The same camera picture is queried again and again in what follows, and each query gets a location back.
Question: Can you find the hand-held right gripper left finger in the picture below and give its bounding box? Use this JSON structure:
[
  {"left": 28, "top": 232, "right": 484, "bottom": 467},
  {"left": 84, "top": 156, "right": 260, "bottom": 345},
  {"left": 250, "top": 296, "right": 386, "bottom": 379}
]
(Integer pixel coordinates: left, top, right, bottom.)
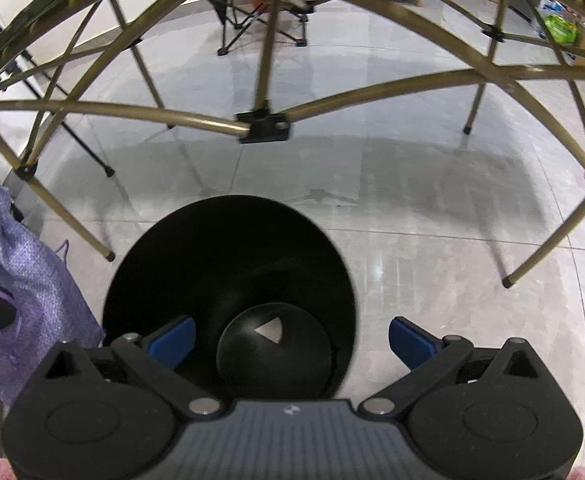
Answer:
[{"left": 42, "top": 316, "right": 227, "bottom": 421}]

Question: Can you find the green plastic bag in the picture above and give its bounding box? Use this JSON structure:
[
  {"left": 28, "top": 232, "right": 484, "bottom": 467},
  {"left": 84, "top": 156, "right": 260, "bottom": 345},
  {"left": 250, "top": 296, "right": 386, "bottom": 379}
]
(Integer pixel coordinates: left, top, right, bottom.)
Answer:
[{"left": 542, "top": 12, "right": 585, "bottom": 46}]

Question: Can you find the black camping chair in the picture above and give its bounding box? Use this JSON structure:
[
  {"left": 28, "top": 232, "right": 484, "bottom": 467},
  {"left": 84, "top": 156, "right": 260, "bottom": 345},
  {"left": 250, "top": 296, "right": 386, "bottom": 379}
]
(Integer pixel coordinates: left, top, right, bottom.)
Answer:
[{"left": 200, "top": 0, "right": 315, "bottom": 57}]

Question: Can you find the tan folding table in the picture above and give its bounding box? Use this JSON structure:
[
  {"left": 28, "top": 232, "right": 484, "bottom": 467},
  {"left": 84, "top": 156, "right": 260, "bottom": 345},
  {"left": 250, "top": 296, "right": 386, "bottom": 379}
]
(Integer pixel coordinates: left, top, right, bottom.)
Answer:
[{"left": 0, "top": 0, "right": 585, "bottom": 288}]

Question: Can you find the purple drawstring bag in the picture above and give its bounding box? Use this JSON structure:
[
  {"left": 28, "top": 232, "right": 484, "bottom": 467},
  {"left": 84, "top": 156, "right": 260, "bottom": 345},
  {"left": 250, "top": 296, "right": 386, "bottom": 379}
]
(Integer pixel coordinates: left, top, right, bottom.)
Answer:
[{"left": 0, "top": 183, "right": 106, "bottom": 411}]

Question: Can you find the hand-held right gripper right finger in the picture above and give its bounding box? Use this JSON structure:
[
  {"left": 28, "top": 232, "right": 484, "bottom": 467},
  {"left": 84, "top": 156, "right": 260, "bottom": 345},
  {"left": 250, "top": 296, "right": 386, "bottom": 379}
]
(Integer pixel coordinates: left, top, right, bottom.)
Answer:
[{"left": 357, "top": 316, "right": 543, "bottom": 421}]

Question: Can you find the black round bin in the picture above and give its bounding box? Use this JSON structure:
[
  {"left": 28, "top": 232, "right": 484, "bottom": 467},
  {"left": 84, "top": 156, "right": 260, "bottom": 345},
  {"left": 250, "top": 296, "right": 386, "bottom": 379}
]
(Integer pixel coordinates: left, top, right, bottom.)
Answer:
[{"left": 101, "top": 194, "right": 359, "bottom": 401}]

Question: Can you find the black tripod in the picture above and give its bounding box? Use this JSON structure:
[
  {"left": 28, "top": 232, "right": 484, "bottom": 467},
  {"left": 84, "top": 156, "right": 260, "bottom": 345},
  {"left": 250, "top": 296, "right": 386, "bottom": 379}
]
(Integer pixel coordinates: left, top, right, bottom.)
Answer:
[{"left": 0, "top": 0, "right": 116, "bottom": 178}]

